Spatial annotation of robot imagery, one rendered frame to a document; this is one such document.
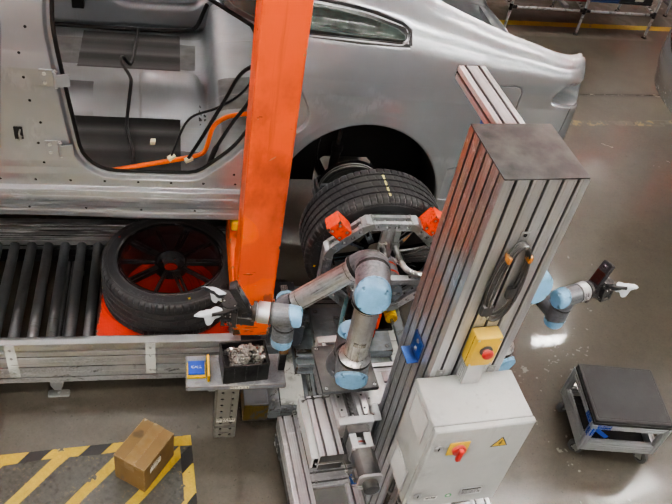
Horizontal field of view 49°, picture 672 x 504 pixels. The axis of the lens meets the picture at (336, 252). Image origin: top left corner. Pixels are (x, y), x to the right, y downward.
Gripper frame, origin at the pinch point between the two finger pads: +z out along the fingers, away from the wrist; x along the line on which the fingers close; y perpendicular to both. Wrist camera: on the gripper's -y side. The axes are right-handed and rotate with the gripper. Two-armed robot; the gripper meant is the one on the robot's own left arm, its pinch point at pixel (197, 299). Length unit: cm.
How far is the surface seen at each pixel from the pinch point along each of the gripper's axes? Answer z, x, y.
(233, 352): -11, 42, 61
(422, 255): -85, 62, 12
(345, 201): -50, 78, 1
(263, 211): -17, 48, -8
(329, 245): -46, 66, 17
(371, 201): -61, 74, -3
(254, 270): -16, 52, 24
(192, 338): 9, 65, 77
